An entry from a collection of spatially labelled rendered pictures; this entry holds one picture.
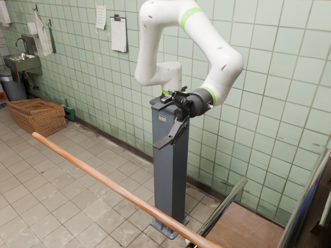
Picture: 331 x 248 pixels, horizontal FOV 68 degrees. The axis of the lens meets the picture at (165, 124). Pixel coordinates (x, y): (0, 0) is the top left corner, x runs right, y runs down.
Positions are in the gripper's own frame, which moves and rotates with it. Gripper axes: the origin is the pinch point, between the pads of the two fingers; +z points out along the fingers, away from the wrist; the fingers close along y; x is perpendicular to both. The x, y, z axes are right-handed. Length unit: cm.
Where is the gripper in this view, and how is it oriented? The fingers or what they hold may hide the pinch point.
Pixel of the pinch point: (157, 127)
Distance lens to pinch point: 74.2
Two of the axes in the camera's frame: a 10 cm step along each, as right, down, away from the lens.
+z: -6.2, 3.9, -6.8
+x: -7.8, -3.1, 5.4
